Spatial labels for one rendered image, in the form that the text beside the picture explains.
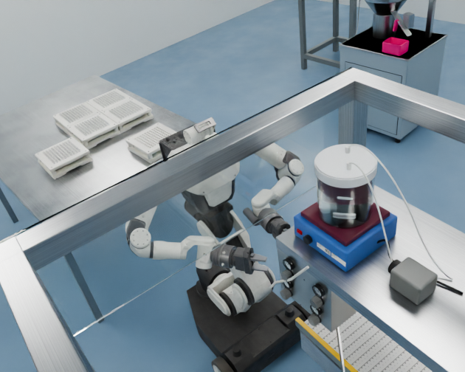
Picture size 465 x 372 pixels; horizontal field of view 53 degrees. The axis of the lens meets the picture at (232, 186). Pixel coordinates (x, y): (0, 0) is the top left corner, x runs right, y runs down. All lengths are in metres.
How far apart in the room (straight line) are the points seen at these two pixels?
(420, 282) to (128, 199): 0.69
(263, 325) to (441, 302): 1.47
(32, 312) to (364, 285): 0.78
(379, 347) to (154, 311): 1.68
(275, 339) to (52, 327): 1.81
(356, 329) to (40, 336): 1.14
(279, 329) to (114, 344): 0.99
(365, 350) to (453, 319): 0.51
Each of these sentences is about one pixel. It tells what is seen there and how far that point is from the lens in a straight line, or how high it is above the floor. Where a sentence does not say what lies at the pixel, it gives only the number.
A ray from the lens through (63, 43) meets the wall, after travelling 6.08.
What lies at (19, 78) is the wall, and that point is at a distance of 5.97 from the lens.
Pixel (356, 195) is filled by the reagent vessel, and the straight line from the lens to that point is 1.18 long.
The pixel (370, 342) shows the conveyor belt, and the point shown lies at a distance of 1.67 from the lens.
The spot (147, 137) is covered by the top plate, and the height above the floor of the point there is 0.91.
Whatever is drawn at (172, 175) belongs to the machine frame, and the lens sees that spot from 1.03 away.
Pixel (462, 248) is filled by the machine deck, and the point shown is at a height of 1.33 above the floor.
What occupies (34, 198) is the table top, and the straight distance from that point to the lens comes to 2.74.
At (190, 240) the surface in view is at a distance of 1.24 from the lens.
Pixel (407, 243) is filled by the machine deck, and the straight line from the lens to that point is 1.36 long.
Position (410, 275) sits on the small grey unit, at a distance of 1.20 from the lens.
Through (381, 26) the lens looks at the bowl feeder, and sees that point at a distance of 4.11.
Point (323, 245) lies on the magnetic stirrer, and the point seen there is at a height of 1.38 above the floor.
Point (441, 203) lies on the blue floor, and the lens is 3.60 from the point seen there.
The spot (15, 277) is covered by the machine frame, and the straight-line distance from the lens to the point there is 0.93.
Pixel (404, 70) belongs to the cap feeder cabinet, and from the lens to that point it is 3.83.
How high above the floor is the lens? 2.28
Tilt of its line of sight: 37 degrees down
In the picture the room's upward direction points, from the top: 10 degrees counter-clockwise
